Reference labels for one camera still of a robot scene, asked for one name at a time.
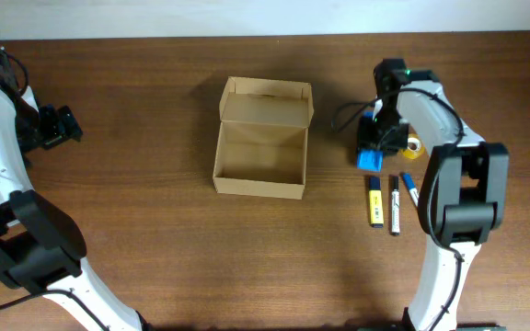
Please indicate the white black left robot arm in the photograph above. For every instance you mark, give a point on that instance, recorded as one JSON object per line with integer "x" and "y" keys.
{"x": 42, "y": 250}

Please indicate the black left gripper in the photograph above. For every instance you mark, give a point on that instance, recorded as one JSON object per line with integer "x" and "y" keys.
{"x": 60, "y": 129}

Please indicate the blue cap whiteboard marker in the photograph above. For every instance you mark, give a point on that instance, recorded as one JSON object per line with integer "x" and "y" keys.
{"x": 411, "y": 188}

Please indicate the yellow highlighter black cap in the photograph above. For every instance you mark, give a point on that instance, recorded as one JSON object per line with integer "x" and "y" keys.
{"x": 375, "y": 202}

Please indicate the brown cardboard box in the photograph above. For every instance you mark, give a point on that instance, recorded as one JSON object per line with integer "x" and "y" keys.
{"x": 263, "y": 138}

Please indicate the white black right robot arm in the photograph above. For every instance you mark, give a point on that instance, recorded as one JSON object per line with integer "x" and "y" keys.
{"x": 462, "y": 197}

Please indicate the black cap whiteboard marker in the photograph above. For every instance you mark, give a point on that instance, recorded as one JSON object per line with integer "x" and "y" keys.
{"x": 395, "y": 224}

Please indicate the yellow adhesive tape roll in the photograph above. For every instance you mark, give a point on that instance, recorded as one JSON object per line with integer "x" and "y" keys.
{"x": 415, "y": 147}

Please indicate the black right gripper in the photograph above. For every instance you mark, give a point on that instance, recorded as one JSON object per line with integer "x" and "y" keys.
{"x": 367, "y": 140}

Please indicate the blue plastic tape dispenser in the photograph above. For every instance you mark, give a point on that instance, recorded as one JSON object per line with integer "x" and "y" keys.
{"x": 367, "y": 158}

